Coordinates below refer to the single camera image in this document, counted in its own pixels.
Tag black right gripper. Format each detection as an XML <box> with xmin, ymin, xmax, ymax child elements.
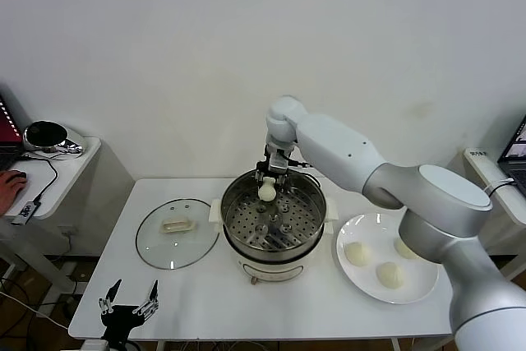
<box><xmin>253</xmin><ymin>141</ymin><xmax>295</xmax><ymax>190</ymax></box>

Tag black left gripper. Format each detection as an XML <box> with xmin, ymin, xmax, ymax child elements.
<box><xmin>98</xmin><ymin>279</ymin><xmax>160</xmax><ymax>342</ymax></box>

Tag white steamed baozi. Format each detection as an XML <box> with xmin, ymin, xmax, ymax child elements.
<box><xmin>257</xmin><ymin>176</ymin><xmax>277</xmax><ymax>203</ymax></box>
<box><xmin>376</xmin><ymin>261</ymin><xmax>404</xmax><ymax>289</ymax></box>
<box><xmin>344</xmin><ymin>242</ymin><xmax>372</xmax><ymax>267</ymax></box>
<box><xmin>394</xmin><ymin>237</ymin><xmax>420</xmax><ymax>261</ymax></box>

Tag round glass pot lid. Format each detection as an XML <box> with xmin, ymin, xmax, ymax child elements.
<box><xmin>136</xmin><ymin>198</ymin><xmax>221</xmax><ymax>271</ymax></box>

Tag perforated steel steamer basket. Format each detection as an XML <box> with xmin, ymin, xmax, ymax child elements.
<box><xmin>209</xmin><ymin>167</ymin><xmax>339</xmax><ymax>253</ymax></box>

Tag person's bare hand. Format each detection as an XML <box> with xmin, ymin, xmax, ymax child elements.
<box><xmin>0</xmin><ymin>169</ymin><xmax>29</xmax><ymax>218</ymax></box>

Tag cream electric cooking pot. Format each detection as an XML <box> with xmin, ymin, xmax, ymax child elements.
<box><xmin>224</xmin><ymin>221</ymin><xmax>335</xmax><ymax>287</ymax></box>

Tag black usb hub adapter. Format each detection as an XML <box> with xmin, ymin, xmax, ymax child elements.
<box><xmin>11</xmin><ymin>199</ymin><xmax>43</xmax><ymax>227</ymax></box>

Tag white round plate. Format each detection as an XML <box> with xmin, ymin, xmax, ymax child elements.
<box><xmin>336</xmin><ymin>213</ymin><xmax>440</xmax><ymax>306</ymax></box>

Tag white side table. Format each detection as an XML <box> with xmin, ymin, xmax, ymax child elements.
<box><xmin>464</xmin><ymin>148</ymin><xmax>526</xmax><ymax>286</ymax></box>
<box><xmin>0</xmin><ymin>136</ymin><xmax>136</xmax><ymax>294</ymax></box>

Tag chrome headset device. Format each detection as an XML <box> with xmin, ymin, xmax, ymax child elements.
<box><xmin>23</xmin><ymin>121</ymin><xmax>90</xmax><ymax>159</ymax></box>

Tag black open laptop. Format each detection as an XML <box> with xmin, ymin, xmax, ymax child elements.
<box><xmin>496</xmin><ymin>114</ymin><xmax>526</xmax><ymax>196</ymax></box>
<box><xmin>0</xmin><ymin>94</ymin><xmax>21</xmax><ymax>171</ymax></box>

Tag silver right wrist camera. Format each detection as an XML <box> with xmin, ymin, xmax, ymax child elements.
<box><xmin>269</xmin><ymin>155</ymin><xmax>291</xmax><ymax>174</ymax></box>

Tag white floor cable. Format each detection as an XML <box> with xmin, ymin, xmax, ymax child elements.
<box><xmin>0</xmin><ymin>289</ymin><xmax>71</xmax><ymax>334</ymax></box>

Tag black floor cables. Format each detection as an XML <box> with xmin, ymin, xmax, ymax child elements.
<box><xmin>0</xmin><ymin>276</ymin><xmax>30</xmax><ymax>327</ymax></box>

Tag thin black desk cable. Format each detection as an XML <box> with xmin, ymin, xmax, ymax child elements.
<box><xmin>21</xmin><ymin>151</ymin><xmax>59</xmax><ymax>206</ymax></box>

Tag white hanging cable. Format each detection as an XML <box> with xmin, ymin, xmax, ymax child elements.
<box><xmin>483</xmin><ymin>178</ymin><xmax>514</xmax><ymax>198</ymax></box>

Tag thick black hanging cable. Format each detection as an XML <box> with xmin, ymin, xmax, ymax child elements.
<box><xmin>488</xmin><ymin>180</ymin><xmax>514</xmax><ymax>196</ymax></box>

